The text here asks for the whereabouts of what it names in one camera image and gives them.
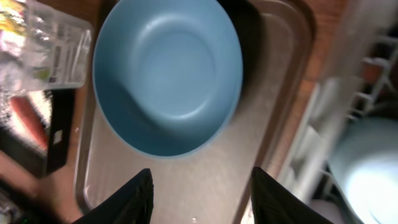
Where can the grey dishwasher rack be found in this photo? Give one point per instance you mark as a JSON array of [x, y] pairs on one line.
[[358, 80]]

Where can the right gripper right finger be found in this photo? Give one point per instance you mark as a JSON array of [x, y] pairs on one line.
[[273, 204]]

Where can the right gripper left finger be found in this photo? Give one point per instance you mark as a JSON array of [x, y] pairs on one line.
[[133, 203]]

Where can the dark blue plate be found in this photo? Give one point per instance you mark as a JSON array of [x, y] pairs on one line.
[[167, 74]]

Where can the black plastic tray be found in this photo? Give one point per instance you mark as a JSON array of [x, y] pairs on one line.
[[42, 163]]

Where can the light blue rice bowl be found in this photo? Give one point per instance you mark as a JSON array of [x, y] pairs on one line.
[[364, 164]]

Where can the white rice pile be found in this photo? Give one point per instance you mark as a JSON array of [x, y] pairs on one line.
[[13, 125]]

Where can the clear plastic bin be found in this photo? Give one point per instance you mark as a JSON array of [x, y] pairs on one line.
[[54, 53]]

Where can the green yellow snack wrapper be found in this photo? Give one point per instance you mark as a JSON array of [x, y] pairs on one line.
[[13, 14]]

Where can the brown serving tray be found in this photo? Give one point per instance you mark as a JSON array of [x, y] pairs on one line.
[[210, 185]]

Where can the orange carrot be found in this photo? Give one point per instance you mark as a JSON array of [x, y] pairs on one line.
[[25, 111]]

